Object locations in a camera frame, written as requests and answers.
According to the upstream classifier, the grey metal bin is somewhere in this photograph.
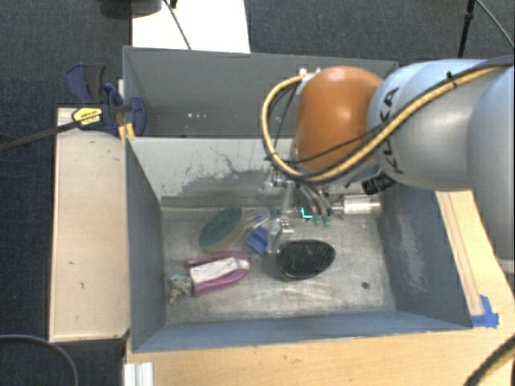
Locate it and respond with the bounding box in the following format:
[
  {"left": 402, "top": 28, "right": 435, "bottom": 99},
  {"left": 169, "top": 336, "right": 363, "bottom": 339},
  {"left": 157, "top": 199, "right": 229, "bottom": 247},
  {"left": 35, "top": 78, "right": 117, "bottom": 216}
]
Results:
[{"left": 122, "top": 45, "right": 474, "bottom": 354}]

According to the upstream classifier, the grey-green lumpy stone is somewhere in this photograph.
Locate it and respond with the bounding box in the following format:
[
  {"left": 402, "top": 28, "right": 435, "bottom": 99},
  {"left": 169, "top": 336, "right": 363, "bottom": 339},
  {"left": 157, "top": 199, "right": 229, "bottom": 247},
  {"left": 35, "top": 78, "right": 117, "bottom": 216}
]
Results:
[{"left": 167, "top": 273, "right": 194, "bottom": 306}]

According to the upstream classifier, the pale wood board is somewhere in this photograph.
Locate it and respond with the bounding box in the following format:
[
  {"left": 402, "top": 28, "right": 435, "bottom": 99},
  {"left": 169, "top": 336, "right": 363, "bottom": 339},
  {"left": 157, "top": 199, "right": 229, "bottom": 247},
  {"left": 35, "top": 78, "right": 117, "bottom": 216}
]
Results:
[{"left": 47, "top": 106, "right": 132, "bottom": 343}]

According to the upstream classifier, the blue plastic clip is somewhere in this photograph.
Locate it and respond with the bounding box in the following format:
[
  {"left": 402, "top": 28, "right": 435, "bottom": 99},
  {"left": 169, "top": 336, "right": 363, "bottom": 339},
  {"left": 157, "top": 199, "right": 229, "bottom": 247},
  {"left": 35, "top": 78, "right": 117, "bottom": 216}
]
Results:
[{"left": 245, "top": 225, "right": 270, "bottom": 256}]

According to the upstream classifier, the black cylinder on white bracket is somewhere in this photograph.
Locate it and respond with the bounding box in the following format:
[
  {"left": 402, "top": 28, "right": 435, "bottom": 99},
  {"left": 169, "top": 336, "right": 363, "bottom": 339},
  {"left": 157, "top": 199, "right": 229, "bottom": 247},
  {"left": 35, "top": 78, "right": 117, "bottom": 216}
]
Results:
[{"left": 360, "top": 174, "right": 399, "bottom": 196}]

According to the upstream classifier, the silver cylinder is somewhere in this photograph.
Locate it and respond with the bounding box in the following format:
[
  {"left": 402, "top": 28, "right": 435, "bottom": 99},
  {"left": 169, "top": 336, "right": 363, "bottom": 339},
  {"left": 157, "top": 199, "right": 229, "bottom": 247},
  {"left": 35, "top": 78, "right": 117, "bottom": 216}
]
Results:
[{"left": 331, "top": 196, "right": 382, "bottom": 216}]

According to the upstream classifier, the green and tan round sponge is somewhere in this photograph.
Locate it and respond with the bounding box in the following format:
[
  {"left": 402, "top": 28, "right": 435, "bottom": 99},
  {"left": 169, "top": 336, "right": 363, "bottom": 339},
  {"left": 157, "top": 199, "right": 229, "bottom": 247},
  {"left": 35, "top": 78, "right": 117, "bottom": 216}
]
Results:
[{"left": 198, "top": 206, "right": 247, "bottom": 255}]

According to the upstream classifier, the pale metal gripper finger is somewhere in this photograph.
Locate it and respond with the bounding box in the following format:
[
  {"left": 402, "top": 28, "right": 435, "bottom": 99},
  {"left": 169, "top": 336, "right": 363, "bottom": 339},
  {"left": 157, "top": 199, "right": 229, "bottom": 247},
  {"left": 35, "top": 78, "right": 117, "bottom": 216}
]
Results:
[
  {"left": 242, "top": 208, "right": 279, "bottom": 232},
  {"left": 266, "top": 217, "right": 295, "bottom": 257}
]

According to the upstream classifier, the black oval brush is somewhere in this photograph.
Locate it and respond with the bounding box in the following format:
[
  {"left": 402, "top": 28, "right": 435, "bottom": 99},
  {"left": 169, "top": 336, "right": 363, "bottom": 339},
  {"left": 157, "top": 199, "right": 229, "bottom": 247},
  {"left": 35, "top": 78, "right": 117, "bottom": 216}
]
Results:
[{"left": 274, "top": 238, "right": 337, "bottom": 283}]

